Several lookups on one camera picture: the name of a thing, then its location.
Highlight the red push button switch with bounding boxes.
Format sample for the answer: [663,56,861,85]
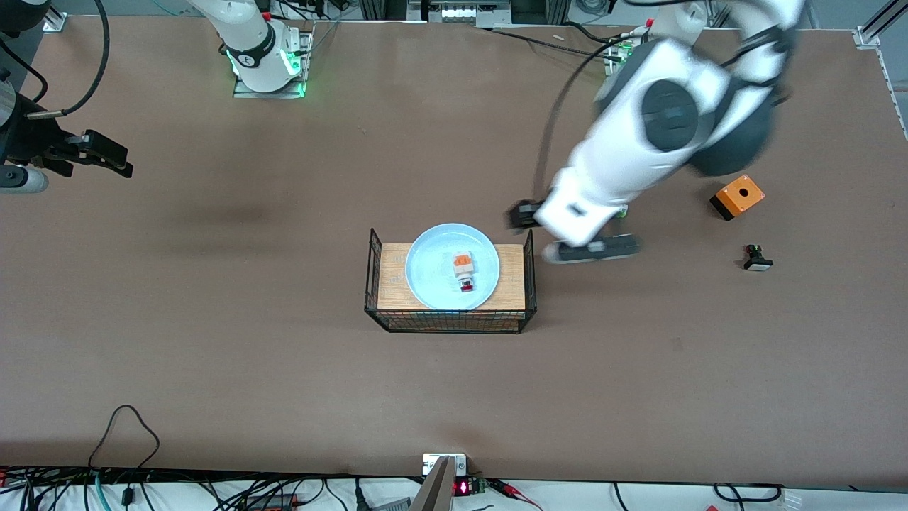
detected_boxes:
[452,250,477,295]

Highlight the light blue round plate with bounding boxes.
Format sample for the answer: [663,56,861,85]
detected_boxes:
[404,223,502,312]

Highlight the red clip test leads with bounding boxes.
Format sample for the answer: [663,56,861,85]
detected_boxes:
[488,478,546,511]

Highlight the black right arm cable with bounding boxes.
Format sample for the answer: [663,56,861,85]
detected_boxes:
[0,0,111,119]

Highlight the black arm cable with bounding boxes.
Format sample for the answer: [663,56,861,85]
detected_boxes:
[539,37,643,208]
[0,0,111,119]

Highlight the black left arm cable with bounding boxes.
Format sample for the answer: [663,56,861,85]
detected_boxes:
[539,37,643,208]

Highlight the aluminium frame profile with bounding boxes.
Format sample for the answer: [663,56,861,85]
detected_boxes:
[34,0,70,33]

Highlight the black wire rack wooden shelf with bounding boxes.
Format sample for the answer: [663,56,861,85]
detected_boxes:
[364,228,537,334]

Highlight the black cable along table edge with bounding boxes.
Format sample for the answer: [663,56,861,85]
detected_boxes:
[477,26,618,59]

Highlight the orange button enclosure box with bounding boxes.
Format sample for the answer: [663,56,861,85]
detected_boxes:
[710,174,766,221]

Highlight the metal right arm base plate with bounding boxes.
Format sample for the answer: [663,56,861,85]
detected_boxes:
[233,30,314,99]

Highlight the black looped table cable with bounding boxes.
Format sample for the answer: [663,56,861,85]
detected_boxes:
[88,405,161,490]

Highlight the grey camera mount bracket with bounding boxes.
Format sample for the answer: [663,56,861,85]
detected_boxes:
[410,453,469,511]

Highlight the black coiled cable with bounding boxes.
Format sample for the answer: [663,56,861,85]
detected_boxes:
[713,482,785,505]

